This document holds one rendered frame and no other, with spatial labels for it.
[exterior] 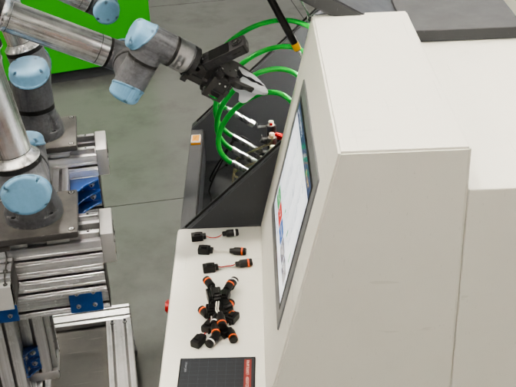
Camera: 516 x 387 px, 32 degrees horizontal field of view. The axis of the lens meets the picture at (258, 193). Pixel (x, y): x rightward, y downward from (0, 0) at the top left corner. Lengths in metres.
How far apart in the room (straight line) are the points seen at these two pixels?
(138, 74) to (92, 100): 3.59
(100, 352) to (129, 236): 1.10
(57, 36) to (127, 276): 1.95
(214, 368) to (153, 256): 2.19
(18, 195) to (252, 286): 0.59
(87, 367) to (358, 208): 1.81
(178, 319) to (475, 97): 0.81
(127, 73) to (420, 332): 0.89
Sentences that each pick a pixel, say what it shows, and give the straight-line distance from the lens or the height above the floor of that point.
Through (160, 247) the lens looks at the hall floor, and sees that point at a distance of 4.14.
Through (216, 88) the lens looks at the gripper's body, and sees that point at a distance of 2.17.
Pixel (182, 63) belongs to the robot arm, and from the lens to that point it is 2.12.
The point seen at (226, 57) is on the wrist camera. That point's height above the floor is 1.47.
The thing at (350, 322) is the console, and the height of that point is 1.20.
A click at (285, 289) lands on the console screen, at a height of 1.19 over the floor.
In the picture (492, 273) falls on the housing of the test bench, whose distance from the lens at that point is 1.68.
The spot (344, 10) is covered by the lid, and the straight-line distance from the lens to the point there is 2.13.
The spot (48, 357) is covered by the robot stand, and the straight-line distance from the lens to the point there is 2.94.
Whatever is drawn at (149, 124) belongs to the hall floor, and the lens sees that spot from 5.30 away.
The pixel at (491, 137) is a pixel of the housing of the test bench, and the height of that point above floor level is 1.47.
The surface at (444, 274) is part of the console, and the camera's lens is 1.66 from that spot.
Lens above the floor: 2.24
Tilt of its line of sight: 30 degrees down
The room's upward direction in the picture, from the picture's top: 3 degrees counter-clockwise
